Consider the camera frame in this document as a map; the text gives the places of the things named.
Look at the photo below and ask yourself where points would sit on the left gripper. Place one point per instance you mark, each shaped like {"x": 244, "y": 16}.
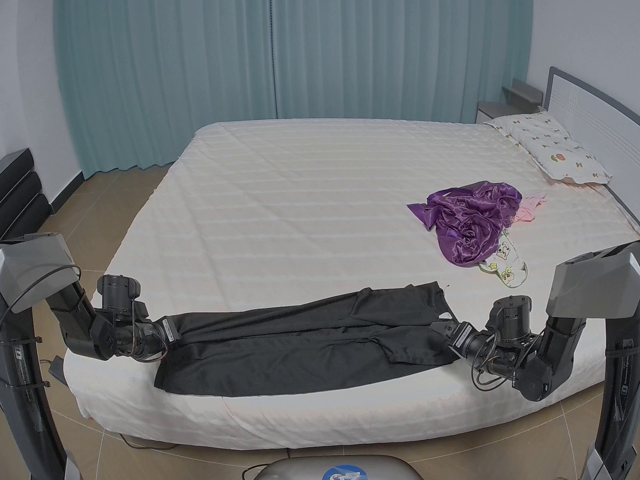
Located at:
{"x": 157, "y": 335}

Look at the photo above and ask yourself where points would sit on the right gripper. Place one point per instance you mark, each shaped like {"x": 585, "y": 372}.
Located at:
{"x": 470, "y": 343}

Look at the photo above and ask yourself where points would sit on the black T-shirt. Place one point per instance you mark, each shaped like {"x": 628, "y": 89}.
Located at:
{"x": 300, "y": 348}

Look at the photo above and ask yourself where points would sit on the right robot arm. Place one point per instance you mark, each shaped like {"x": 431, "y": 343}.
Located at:
{"x": 590, "y": 288}

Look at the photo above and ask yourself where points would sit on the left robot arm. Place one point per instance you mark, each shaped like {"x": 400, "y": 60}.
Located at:
{"x": 30, "y": 263}

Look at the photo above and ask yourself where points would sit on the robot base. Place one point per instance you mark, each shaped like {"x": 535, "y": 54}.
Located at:
{"x": 335, "y": 470}

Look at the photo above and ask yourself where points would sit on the bed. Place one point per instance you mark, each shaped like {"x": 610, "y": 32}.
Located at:
{"x": 300, "y": 193}

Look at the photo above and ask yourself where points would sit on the white printed garment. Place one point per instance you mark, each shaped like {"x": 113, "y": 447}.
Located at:
{"x": 507, "y": 268}

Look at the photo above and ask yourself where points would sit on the black power adapter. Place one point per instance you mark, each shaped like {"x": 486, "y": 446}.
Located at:
{"x": 56, "y": 370}

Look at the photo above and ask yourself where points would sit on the purple garment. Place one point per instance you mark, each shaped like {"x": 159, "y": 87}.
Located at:
{"x": 465, "y": 223}

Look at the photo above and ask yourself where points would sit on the pink garment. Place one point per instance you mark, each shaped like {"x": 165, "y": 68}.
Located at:
{"x": 530, "y": 208}

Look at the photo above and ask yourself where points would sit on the black chest of drawers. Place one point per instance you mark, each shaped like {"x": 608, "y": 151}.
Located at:
{"x": 22, "y": 193}

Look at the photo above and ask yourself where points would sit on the white printed pillow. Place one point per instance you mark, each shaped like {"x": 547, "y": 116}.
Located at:
{"x": 550, "y": 145}

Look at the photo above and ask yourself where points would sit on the grey bedside table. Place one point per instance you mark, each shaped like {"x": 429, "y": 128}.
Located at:
{"x": 500, "y": 110}

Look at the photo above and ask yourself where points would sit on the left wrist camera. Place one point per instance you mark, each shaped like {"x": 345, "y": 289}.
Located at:
{"x": 140, "y": 310}

